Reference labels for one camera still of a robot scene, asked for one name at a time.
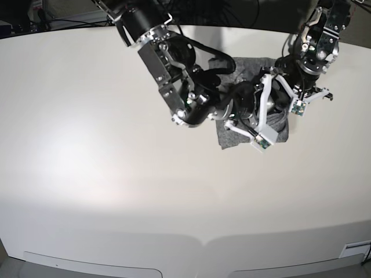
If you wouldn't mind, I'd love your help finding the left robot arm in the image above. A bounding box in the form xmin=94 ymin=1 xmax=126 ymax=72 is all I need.
xmin=275 ymin=1 xmax=351 ymax=116

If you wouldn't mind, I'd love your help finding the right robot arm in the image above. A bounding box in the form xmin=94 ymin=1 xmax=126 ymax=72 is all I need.
xmin=96 ymin=1 xmax=289 ymax=151

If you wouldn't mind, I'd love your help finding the grey T-shirt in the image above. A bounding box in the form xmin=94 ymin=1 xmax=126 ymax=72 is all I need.
xmin=211 ymin=57 xmax=290 ymax=149

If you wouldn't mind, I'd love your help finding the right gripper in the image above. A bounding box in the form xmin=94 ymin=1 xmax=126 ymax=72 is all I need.
xmin=224 ymin=74 xmax=291 ymax=152

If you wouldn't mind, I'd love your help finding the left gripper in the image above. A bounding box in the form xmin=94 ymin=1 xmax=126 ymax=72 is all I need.
xmin=272 ymin=67 xmax=334 ymax=116

